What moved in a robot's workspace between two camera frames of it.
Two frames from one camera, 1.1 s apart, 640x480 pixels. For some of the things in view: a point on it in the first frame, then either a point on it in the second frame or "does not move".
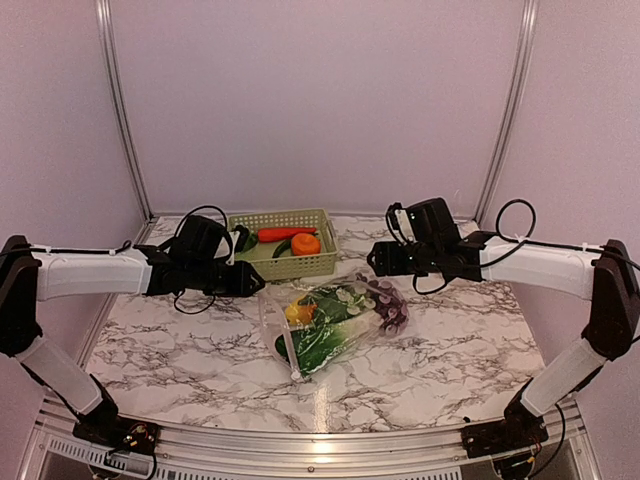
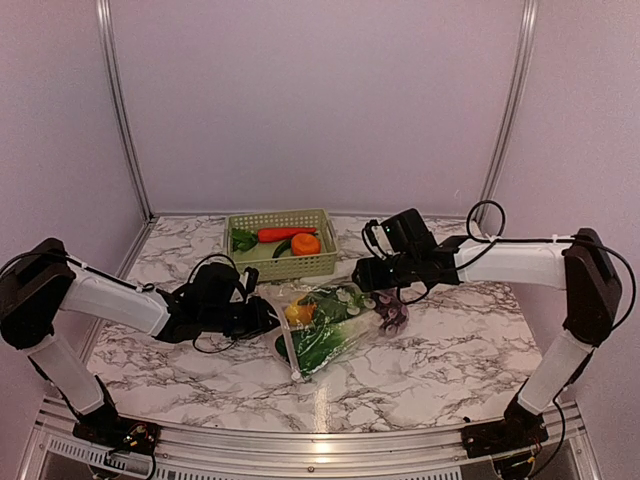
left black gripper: (243, 284) → (260, 319)
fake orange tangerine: (303, 244) does not move
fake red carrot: (282, 234) does not move
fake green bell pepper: (280, 347) does not move
